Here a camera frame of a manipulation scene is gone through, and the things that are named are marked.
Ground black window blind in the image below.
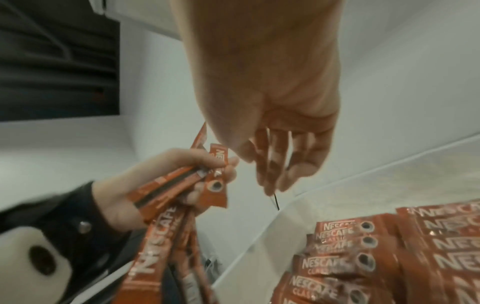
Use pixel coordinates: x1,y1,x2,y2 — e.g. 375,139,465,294
0,0,121,122

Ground black left wristband with markers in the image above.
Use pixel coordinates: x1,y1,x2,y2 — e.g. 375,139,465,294
0,181,132,304

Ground person's right hand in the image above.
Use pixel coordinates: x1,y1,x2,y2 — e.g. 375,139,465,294
170,0,346,197

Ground pile of red Nescafe sachets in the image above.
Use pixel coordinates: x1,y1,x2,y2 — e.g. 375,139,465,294
267,200,480,304

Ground person's left hand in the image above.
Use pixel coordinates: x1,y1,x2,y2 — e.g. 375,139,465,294
91,147,241,231

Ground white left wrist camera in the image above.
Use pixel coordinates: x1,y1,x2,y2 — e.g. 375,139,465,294
0,226,74,304

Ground white plastic tray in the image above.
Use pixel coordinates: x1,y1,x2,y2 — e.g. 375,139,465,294
207,133,480,304

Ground bunch of Nescafe sachets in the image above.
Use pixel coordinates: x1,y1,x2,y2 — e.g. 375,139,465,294
116,121,230,304

